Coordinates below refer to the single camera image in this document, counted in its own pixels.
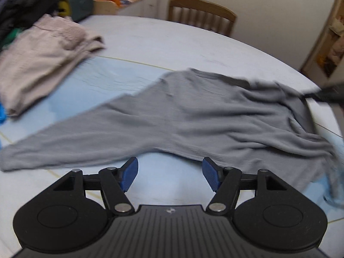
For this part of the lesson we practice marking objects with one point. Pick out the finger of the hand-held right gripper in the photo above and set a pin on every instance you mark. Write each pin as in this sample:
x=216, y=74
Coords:
x=329, y=92

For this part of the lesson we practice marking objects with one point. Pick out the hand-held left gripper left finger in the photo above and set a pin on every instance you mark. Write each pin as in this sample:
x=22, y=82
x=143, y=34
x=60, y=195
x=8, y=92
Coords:
x=130, y=173

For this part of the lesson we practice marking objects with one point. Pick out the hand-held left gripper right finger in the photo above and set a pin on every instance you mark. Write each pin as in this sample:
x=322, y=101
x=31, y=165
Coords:
x=211, y=174

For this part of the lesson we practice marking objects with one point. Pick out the grey knit long-sleeve top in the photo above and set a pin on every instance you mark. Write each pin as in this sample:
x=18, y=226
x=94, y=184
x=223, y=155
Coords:
x=201, y=118

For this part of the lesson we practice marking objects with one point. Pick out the pile of dark clothes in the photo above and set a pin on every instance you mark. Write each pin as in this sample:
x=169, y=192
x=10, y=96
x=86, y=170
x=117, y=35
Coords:
x=24, y=2

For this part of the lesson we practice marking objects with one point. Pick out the blue cloth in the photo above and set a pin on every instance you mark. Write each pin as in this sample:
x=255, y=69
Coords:
x=2, y=114

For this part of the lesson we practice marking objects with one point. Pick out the beige folded garment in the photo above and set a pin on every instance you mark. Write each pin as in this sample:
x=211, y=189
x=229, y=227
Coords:
x=40, y=59

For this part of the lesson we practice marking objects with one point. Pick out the brown wooden chair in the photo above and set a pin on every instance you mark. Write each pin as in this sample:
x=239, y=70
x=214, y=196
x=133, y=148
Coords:
x=201, y=4

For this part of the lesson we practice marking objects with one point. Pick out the white sideboard with wood top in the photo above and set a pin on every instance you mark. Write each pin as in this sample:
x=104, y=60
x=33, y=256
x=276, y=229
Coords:
x=139, y=5

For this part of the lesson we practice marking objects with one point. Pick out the dark green storage box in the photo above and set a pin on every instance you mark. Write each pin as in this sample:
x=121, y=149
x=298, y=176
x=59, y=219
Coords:
x=80, y=4

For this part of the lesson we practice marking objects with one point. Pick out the green garment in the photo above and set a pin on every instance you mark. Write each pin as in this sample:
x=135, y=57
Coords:
x=12, y=36

